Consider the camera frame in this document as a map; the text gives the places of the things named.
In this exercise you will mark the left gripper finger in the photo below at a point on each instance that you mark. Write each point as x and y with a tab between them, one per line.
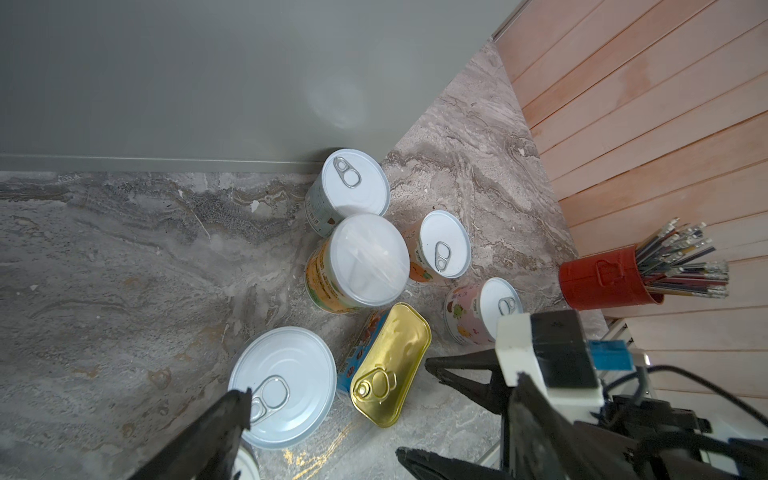
207	448

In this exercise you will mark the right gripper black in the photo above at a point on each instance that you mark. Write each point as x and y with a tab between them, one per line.
539	443

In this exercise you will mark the gold rectangular sardine tin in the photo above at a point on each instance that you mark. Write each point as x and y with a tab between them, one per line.
376	376

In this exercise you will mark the pink labelled can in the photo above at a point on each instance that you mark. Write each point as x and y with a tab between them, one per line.
471	313

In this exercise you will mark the orange labelled can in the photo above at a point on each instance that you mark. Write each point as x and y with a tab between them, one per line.
438	246

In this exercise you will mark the amber jar white lid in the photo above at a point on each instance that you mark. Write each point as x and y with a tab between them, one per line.
245	466

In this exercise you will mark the blue labelled can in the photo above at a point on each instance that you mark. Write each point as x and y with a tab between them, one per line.
291	374

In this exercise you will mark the yellow can plastic lid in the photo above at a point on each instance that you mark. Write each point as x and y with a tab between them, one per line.
364	264

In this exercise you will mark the teal labelled can near cabinet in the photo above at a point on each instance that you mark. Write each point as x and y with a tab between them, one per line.
351	182

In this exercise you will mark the red pencil holder cup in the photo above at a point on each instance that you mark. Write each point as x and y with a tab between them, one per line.
672	261

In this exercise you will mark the grey metal cabinet box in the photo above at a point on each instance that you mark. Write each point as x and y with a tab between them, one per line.
224	86

